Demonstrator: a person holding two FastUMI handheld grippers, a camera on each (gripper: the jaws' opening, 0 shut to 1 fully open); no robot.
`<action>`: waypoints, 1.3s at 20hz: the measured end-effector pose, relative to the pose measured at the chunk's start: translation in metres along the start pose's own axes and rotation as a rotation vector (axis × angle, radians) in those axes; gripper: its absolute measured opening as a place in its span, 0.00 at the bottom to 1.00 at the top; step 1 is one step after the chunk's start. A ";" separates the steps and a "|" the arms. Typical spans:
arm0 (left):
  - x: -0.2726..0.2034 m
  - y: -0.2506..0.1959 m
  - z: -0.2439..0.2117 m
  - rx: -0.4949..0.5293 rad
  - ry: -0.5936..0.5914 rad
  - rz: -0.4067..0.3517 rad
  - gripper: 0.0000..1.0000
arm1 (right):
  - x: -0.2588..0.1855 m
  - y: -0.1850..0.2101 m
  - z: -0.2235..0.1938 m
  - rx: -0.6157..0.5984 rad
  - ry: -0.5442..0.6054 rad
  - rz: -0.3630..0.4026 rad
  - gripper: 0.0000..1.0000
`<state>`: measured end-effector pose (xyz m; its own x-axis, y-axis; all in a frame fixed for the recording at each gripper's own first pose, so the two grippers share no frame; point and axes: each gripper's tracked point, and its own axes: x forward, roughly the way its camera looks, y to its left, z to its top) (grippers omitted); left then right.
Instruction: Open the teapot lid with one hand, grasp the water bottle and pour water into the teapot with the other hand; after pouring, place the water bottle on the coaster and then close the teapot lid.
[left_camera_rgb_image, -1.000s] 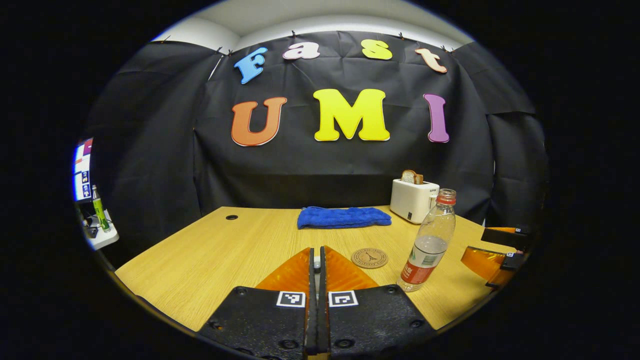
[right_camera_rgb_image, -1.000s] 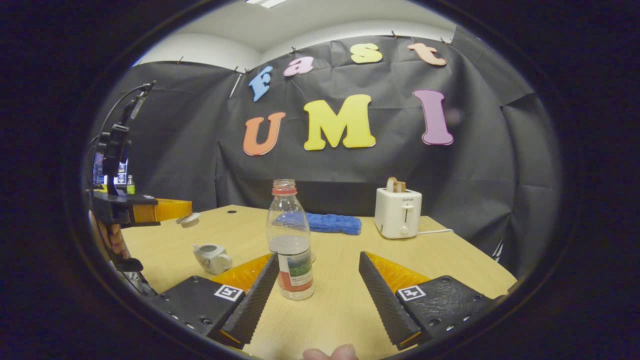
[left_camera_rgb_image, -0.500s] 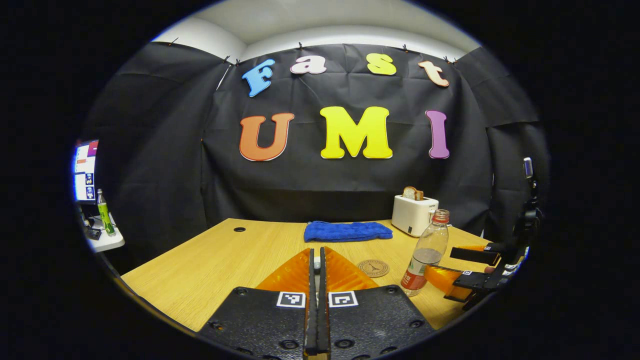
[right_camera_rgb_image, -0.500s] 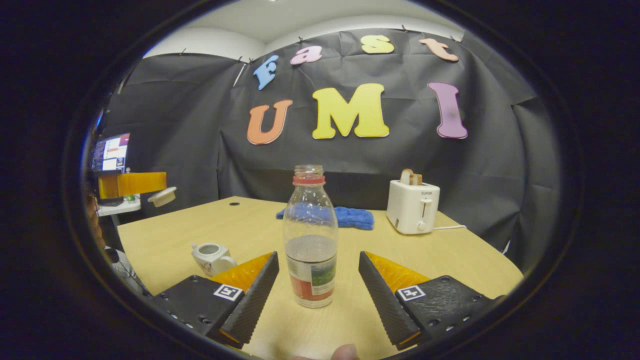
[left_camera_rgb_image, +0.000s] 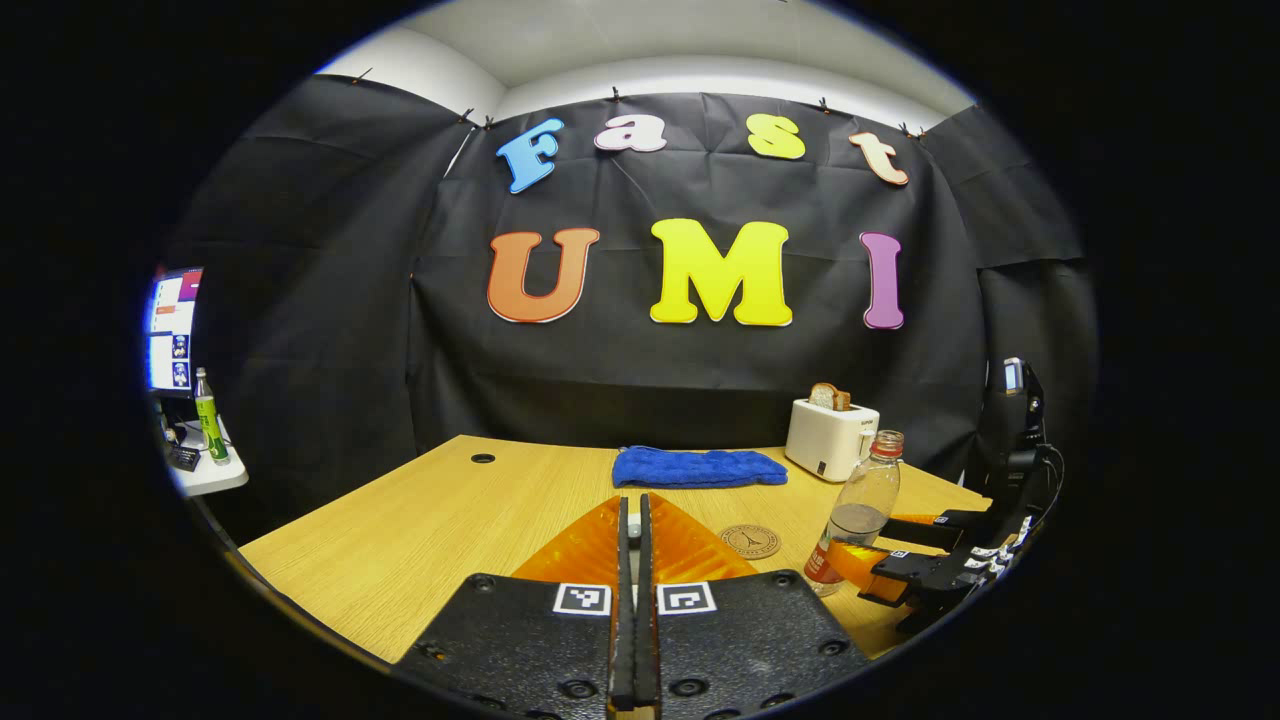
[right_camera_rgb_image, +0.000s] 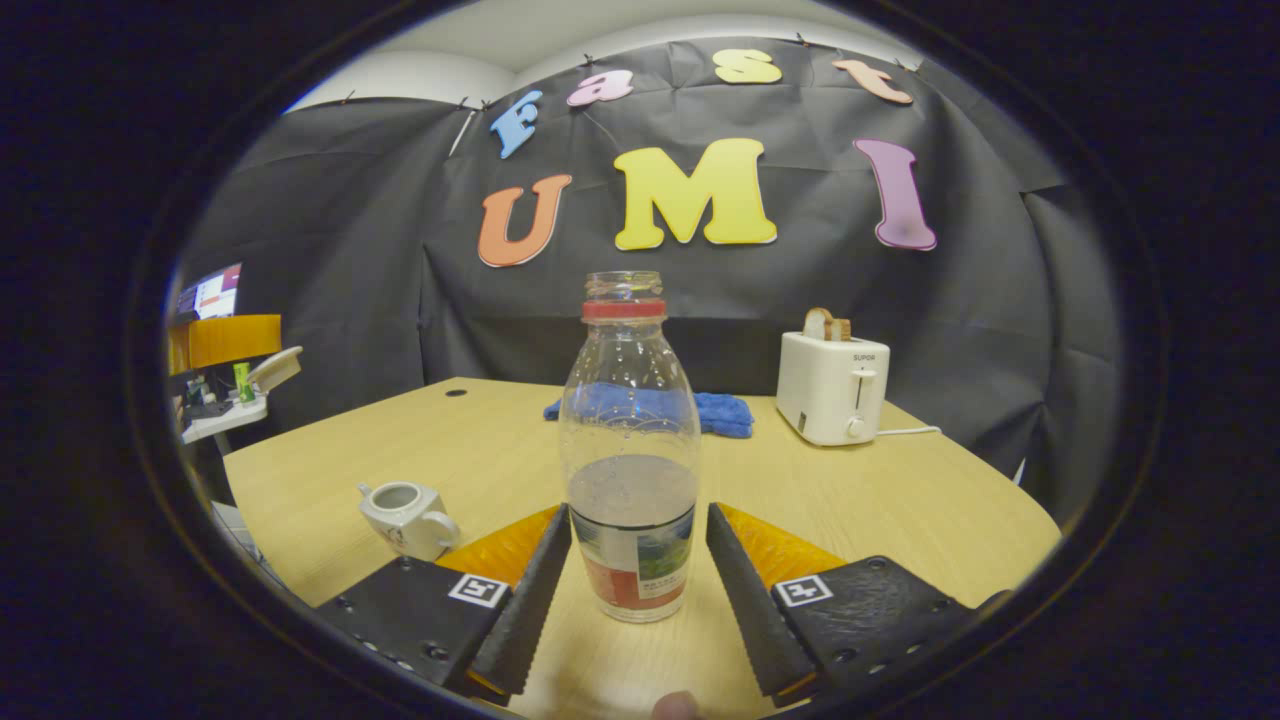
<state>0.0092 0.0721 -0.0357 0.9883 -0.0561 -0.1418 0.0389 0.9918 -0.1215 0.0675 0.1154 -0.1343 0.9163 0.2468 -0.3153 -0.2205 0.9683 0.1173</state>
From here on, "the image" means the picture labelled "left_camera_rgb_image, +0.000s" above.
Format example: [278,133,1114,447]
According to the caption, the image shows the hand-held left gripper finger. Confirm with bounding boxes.
[395,494,637,720]
[636,493,871,720]

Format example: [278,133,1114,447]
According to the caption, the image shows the clear plastic water bottle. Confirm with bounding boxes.
[803,430,905,598]

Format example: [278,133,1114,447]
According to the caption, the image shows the round brown coaster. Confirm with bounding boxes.
[717,524,782,560]

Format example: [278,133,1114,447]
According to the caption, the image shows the green drink bottle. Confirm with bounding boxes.
[194,367,231,466]

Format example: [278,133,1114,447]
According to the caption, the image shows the white toaster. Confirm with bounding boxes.
[784,398,881,483]

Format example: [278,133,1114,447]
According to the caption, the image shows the blue towel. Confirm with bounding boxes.
[612,446,789,490]

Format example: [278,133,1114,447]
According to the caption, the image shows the white side table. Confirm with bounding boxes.
[165,420,249,498]

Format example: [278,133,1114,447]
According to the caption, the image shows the black backdrop cloth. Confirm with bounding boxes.
[160,72,1099,546]

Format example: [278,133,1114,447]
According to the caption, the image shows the computer monitor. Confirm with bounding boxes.
[148,266,204,399]

